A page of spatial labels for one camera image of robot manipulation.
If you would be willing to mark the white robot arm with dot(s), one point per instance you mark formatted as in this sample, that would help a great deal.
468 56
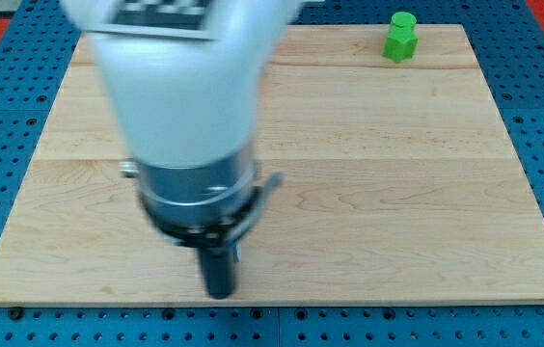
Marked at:
183 77

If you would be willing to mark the green cylinder block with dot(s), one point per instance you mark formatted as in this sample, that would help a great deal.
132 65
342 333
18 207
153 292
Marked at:
403 21

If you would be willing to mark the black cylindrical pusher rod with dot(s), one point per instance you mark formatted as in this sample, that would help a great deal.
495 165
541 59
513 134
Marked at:
218 270

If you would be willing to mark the green star block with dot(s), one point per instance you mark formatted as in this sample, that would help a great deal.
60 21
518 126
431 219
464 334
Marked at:
400 43

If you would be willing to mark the light wooden board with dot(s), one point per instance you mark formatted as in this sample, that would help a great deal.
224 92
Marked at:
400 187

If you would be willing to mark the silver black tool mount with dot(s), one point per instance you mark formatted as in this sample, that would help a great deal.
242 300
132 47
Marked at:
209 206

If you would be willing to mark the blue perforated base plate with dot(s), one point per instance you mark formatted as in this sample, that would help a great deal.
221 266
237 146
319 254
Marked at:
509 45

